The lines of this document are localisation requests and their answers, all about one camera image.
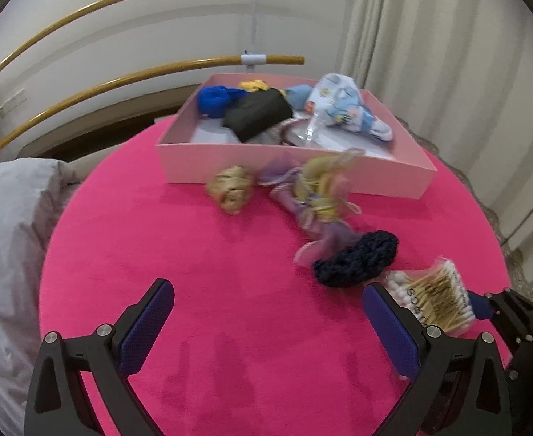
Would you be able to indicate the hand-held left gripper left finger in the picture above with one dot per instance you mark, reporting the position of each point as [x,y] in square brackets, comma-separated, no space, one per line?
[146,327]

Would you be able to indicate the short wooden ballet bar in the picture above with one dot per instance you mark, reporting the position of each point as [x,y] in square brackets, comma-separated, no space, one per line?
[134,77]

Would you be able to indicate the purple organza bag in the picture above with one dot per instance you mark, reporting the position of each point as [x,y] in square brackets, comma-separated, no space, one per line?
[314,195]

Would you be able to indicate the gold scrunchie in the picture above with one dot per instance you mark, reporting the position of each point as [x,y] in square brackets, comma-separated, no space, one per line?
[231,188]

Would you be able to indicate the white bar stand post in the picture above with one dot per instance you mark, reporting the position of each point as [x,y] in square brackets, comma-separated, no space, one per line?
[253,18]

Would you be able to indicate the pink cardboard box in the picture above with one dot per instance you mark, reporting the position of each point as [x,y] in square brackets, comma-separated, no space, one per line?
[193,166]

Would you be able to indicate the clear plastic bag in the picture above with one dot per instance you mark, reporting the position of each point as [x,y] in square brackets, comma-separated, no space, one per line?
[311,134]

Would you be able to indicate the cotton swab packet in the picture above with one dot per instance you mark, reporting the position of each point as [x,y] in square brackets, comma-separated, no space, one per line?
[434,295]

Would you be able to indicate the white wall switch plate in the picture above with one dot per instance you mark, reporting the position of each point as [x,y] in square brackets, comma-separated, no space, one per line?
[12,103]

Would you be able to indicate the yellow scrunchie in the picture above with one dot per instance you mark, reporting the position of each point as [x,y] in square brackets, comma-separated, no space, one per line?
[253,86]

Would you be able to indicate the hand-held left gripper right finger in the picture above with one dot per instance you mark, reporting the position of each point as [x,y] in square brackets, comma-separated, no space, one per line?
[391,331]

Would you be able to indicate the cream pleated curtain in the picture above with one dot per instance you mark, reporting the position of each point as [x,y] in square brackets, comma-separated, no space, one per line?
[430,54]

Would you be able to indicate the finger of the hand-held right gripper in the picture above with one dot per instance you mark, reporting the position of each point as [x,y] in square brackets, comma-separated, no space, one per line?
[511,313]

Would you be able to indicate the navy knitted scrunchie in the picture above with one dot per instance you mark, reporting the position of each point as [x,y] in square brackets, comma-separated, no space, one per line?
[357,259]

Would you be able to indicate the blue scrunchie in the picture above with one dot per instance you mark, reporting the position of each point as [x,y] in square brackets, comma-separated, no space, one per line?
[216,100]

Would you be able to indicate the round pink table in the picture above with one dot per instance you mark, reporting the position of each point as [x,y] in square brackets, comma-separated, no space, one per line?
[202,272]

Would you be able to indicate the black pouch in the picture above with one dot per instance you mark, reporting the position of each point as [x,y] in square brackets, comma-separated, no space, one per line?
[259,113]

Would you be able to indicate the light blue cloth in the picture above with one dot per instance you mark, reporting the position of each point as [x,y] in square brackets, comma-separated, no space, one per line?
[299,95]

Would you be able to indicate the printed baby cloth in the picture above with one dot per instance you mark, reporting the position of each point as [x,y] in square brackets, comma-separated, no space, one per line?
[343,104]

